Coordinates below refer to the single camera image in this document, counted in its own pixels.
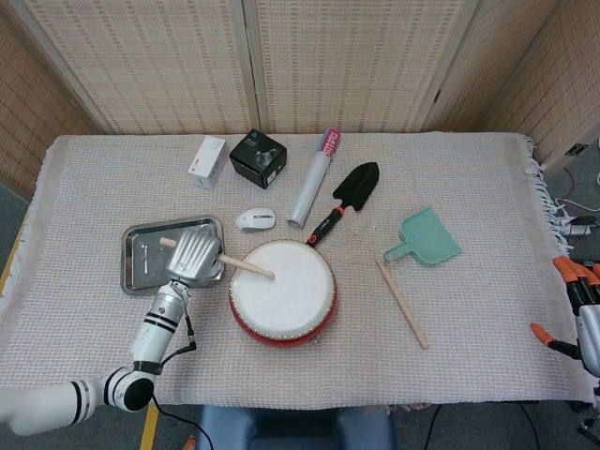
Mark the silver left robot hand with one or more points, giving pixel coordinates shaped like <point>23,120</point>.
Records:
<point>192,258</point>

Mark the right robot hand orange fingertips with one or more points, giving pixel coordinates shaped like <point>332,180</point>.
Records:
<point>588,328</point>

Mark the wooden drumstick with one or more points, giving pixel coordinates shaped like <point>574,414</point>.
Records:
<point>248,267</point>
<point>403,304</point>

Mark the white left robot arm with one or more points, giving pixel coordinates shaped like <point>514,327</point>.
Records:
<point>154,328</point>

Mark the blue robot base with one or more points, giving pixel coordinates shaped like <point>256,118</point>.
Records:
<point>290,429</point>

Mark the square stainless steel tray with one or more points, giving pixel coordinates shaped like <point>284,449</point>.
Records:
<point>140,262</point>

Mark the red drum with white skin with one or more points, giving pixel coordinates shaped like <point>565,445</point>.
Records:
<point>286,300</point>

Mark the white computer mouse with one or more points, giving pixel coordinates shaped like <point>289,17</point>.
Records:
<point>255,219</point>

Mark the white cardboard box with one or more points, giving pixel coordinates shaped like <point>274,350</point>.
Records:
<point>206,161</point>

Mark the white power strip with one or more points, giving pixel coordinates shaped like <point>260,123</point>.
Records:
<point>579,229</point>

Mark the black cardboard box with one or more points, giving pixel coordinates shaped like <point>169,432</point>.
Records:
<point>253,161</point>

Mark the white tube red cap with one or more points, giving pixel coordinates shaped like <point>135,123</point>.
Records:
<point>309,187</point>

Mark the beige woven tablecloth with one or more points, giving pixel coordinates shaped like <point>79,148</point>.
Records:
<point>328,375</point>

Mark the black garden trowel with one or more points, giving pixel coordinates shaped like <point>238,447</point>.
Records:
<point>358,185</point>

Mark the teal plastic dustpan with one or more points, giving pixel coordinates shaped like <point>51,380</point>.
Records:
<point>429,236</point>

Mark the woven folding screen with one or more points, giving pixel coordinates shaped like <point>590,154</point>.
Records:
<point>164,61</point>

